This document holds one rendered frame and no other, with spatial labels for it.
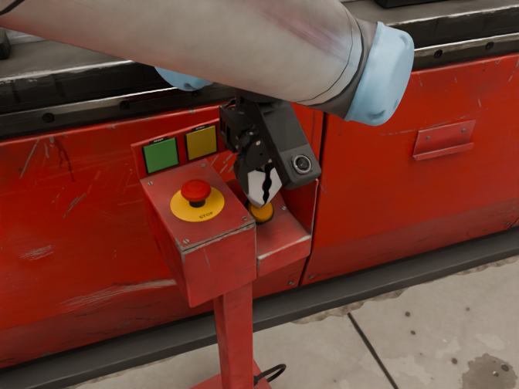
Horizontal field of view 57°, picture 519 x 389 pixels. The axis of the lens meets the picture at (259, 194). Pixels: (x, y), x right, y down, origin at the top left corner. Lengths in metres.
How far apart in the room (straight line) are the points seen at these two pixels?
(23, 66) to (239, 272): 0.46
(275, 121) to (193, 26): 0.40
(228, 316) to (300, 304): 0.62
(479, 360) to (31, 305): 1.15
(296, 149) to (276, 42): 0.35
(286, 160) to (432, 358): 1.01
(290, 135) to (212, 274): 0.21
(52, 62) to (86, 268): 0.44
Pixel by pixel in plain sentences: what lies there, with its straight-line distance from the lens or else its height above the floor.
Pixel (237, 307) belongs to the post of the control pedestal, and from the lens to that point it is 0.84.
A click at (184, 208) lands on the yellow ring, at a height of 0.78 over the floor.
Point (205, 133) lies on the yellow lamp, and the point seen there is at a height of 0.83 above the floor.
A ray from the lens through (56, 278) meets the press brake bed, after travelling 1.09.
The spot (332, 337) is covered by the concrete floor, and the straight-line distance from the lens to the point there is 1.45.
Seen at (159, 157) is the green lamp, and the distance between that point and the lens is 0.69.
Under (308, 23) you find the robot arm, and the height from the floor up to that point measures 1.12.
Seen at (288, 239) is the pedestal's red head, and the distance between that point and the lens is 0.70.
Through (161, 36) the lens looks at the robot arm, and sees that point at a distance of 0.18.
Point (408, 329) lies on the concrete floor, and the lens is 1.51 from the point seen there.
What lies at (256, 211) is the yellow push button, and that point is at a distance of 0.71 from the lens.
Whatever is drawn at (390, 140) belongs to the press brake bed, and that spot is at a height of 0.61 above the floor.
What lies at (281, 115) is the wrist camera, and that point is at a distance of 0.59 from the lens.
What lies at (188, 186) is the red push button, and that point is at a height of 0.81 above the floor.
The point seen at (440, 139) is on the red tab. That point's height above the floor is 0.59.
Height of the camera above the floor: 1.22
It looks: 41 degrees down
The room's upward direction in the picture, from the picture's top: straight up
